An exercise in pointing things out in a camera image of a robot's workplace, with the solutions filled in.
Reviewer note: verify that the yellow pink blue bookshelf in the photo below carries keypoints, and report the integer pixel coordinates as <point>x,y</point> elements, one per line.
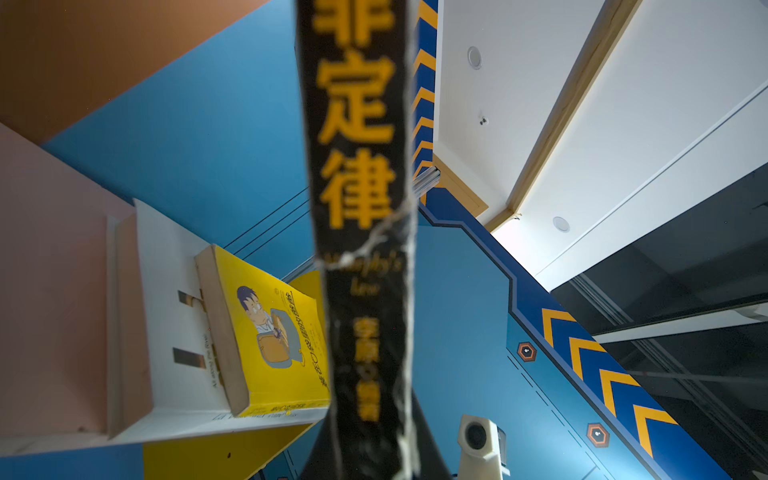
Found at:
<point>58,346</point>

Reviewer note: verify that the black book yellow title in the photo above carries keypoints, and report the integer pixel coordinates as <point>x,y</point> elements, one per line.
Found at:
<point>356,80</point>

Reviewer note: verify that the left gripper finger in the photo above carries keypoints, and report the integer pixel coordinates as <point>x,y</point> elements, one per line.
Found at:
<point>431,465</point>

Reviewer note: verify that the yellow cartoon cover book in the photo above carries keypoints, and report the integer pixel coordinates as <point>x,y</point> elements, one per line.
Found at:
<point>269,339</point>

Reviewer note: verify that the white book brown pattern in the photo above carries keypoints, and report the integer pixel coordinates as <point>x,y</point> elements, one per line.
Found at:
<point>163,381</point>

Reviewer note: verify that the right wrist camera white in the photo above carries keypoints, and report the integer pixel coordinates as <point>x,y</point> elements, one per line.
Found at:
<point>483,450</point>

